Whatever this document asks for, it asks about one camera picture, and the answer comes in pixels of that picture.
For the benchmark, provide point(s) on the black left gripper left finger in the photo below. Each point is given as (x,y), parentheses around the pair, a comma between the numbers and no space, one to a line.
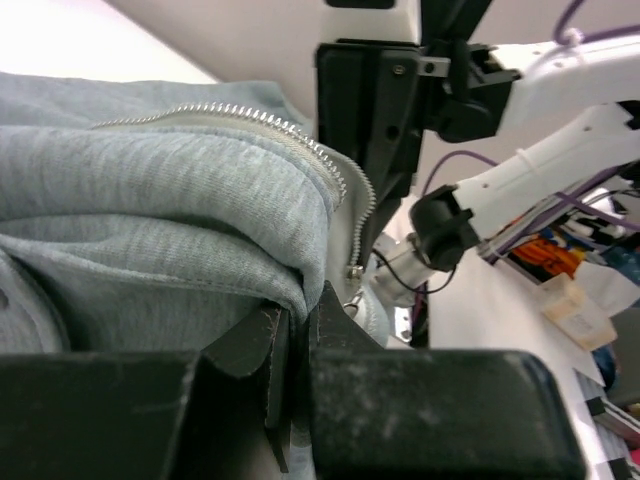
(211,414)

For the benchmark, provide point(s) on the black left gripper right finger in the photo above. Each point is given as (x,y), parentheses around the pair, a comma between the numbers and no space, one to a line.
(377,413)

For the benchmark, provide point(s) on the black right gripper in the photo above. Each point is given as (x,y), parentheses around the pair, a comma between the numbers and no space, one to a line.
(366,96)

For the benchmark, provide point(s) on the grey zip-up jacket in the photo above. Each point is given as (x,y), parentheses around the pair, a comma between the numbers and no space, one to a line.
(150,216)

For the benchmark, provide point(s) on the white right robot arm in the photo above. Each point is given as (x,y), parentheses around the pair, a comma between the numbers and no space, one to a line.
(593,76)

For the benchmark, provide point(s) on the beige plastic container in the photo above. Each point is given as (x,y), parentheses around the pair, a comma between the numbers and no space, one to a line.
(565,304)

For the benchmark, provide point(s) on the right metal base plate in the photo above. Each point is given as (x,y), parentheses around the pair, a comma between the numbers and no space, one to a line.
(411,324)

